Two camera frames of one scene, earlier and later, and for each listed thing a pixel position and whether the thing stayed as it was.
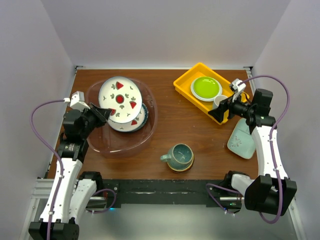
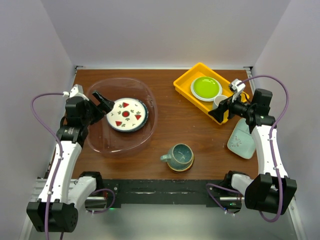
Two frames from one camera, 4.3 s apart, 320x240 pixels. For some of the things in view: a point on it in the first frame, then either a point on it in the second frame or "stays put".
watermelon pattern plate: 122,96 → 128,114
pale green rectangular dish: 240,141 stays put
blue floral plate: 142,117 stays put
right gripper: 218,113 stays put
